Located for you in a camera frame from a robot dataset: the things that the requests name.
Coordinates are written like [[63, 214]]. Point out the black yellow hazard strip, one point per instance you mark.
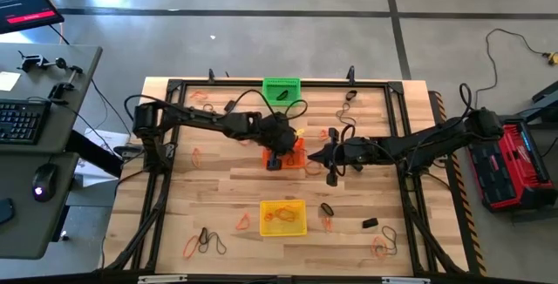
[[467, 214]]

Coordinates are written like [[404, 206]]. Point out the green plastic basket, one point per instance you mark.
[[270, 96]]

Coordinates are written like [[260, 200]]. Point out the silver mounting plate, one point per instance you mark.
[[169, 150]]

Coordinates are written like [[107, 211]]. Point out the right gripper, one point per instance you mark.
[[357, 151]]

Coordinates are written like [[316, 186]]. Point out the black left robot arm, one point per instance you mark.
[[196, 118]]

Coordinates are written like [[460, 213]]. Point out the silver hinge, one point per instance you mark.
[[161, 279], [405, 280]]

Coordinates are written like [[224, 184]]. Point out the black desk leg beam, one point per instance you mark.
[[98, 160]]

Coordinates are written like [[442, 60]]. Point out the black phone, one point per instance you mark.
[[5, 211]]

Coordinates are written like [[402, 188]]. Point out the black aluminium table frame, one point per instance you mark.
[[235, 83]]

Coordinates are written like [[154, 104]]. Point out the black table clamp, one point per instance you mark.
[[211, 76], [351, 74]]

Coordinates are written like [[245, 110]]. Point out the red and black toolbox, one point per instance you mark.
[[510, 171]]

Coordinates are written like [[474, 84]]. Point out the white paper sheet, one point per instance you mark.
[[93, 175]]

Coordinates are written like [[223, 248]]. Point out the black equipment stand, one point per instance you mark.
[[545, 101]]

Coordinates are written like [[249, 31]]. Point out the grey desk top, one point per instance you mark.
[[39, 79], [22, 236]]

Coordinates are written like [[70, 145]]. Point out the orange rubber band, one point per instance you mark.
[[194, 157], [244, 143], [291, 216], [237, 225], [185, 254], [327, 224], [372, 247], [322, 135], [267, 217], [312, 174]]

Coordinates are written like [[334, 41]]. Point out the black desk clamp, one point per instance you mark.
[[31, 62], [61, 88]]

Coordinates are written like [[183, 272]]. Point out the yellow plastic basket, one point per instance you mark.
[[272, 229]]

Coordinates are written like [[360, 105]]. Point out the black keyboard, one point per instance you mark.
[[22, 120]]

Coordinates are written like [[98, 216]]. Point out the white paper note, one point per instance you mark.
[[8, 81]]

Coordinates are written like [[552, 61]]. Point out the orange plastic basket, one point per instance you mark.
[[301, 151]]

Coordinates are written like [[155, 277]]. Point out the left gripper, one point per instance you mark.
[[279, 136]]

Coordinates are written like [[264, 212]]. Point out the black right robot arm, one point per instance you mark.
[[436, 140]]

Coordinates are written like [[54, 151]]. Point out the yellow plug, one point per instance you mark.
[[553, 58]]

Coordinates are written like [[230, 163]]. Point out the black computer mouse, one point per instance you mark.
[[43, 181]]

